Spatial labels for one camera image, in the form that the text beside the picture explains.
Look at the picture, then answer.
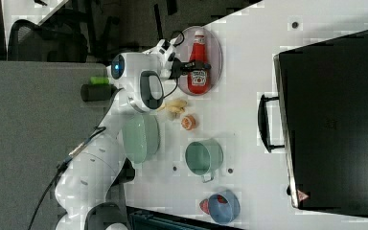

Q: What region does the green mug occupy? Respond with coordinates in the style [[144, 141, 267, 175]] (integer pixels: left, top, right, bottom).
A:
[[185, 139, 223, 183]]

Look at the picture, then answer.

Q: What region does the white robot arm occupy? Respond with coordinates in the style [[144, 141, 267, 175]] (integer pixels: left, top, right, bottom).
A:
[[55, 39, 211, 230]]

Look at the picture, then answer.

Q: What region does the yellow plush banana bunch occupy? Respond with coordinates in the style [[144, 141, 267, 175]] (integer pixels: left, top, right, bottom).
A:
[[156, 99, 188, 120]]

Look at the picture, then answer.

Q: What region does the orange slice toy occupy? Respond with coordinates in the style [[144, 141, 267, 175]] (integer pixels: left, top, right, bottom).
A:
[[181, 115, 196, 130]]

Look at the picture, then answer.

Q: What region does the red plush ketchup bottle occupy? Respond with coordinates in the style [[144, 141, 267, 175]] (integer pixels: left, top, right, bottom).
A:
[[187, 30, 210, 95]]

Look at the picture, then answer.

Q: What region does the green perforated colander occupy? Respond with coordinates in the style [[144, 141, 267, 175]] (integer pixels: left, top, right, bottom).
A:
[[122, 114, 160, 164]]

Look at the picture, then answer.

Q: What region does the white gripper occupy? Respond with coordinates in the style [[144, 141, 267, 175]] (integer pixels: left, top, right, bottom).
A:
[[144, 39, 212, 80]]

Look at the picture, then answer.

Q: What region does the black office chair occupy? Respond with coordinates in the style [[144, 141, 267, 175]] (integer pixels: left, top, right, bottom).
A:
[[7, 19, 88, 63]]

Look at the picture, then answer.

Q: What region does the blue bowl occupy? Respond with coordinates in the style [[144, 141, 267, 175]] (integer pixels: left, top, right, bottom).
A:
[[208, 190, 241, 224]]

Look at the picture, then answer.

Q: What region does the grey round plate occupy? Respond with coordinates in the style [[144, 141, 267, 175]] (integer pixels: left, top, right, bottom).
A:
[[176, 26, 223, 92]]

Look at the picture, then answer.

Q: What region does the black toaster oven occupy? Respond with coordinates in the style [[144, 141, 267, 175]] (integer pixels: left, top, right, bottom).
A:
[[273, 30, 368, 218]]

